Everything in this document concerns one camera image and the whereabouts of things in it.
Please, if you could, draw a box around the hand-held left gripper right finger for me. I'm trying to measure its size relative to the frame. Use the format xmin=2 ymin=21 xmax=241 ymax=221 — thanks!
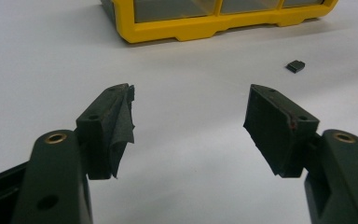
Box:
xmin=242 ymin=83 xmax=358 ymax=224

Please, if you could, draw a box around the small black square part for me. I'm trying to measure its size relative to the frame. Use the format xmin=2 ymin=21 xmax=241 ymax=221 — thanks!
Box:
xmin=285 ymin=60 xmax=306 ymax=74

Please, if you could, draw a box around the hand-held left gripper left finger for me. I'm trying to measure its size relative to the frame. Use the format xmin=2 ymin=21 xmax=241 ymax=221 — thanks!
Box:
xmin=11 ymin=82 xmax=136 ymax=224

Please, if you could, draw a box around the yellow organizer box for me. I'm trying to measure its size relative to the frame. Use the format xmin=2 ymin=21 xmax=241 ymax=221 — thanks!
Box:
xmin=100 ymin=0 xmax=339 ymax=44

